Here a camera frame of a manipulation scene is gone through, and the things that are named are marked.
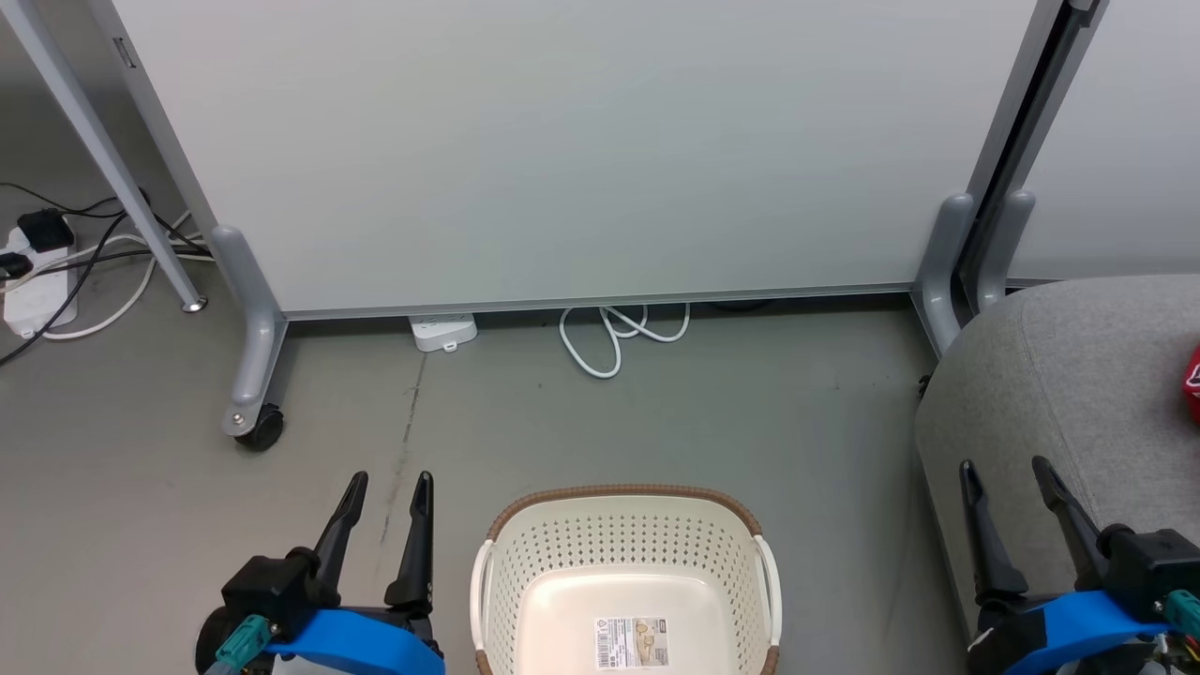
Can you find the cream perforated laundry basket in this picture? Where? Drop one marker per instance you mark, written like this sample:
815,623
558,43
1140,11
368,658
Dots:
628,544

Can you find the black power adapter plug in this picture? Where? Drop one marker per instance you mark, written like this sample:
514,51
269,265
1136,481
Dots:
44,230

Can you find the grey slanted metal leg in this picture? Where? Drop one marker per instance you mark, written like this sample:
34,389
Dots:
94,141

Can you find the small black plug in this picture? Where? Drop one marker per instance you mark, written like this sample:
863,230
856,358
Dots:
14,267

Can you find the printed paper label sticker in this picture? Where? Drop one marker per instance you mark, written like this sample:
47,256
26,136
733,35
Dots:
633,642

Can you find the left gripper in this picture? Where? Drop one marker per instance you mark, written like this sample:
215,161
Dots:
281,591

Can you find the red clothing item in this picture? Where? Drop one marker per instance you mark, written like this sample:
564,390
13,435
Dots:
1192,394

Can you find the grey fabric sofa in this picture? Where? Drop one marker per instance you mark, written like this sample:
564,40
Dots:
1078,375

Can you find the black caster wheel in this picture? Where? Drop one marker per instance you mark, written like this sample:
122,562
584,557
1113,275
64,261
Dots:
262,429

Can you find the white power strip with plugs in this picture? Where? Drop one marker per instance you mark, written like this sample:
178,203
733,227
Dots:
42,300

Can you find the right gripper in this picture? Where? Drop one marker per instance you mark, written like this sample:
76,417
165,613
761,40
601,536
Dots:
1144,562

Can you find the wide white partition panel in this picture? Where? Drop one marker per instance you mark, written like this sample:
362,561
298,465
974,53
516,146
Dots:
562,141

